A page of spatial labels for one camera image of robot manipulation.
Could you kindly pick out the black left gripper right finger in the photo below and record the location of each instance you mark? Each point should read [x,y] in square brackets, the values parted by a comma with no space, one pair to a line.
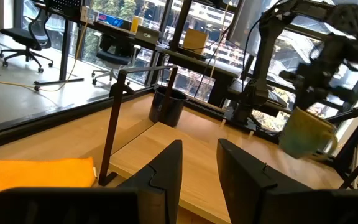
[247,193]

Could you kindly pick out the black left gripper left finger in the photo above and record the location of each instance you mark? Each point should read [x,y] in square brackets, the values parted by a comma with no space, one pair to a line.
[160,186]

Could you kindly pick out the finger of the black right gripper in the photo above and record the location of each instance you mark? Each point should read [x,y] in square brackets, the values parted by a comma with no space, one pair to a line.
[303,100]
[342,95]

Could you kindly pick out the green-yellow glazed mug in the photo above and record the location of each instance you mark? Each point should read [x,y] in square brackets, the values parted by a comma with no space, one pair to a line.
[303,133]

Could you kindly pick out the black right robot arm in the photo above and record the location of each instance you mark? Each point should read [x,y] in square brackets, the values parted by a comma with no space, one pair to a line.
[267,46]

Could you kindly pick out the black metal wooden-top shelf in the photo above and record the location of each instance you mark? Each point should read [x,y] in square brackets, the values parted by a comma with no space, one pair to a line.
[197,161]

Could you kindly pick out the black cup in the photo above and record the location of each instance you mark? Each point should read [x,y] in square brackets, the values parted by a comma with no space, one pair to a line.
[179,109]

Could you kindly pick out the dark desk with cardboard box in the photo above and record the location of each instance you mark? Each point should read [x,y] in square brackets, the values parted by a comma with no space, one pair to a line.
[204,65]

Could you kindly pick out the cardboard box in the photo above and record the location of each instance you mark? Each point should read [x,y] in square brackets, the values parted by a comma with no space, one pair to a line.
[195,42]

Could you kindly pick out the orange cloth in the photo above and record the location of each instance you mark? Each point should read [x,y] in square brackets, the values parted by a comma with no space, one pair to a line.
[36,174]

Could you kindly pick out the black white-base office chair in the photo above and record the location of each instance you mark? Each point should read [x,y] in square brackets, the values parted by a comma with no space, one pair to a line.
[113,57]

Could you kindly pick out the grey laptop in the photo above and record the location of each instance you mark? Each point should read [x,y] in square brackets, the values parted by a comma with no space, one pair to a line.
[148,35]

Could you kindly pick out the yellow cup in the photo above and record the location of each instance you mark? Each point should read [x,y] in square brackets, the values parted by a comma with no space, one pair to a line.
[136,24]

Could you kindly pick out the dark desk with black leg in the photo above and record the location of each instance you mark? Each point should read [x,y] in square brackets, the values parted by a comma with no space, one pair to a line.
[64,46]

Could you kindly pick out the blue box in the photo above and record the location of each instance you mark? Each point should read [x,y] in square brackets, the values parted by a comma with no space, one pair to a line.
[110,20]

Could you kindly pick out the white power outlet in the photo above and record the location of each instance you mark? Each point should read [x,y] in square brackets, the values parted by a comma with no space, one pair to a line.
[84,14]

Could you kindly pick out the black mesh office chair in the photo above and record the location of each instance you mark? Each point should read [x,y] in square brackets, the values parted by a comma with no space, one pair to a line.
[23,37]

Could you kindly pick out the black perforated panel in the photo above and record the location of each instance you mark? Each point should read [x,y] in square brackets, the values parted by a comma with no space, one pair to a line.
[64,7]

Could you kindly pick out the black metal frame struts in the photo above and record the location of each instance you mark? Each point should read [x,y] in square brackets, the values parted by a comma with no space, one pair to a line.
[357,140]

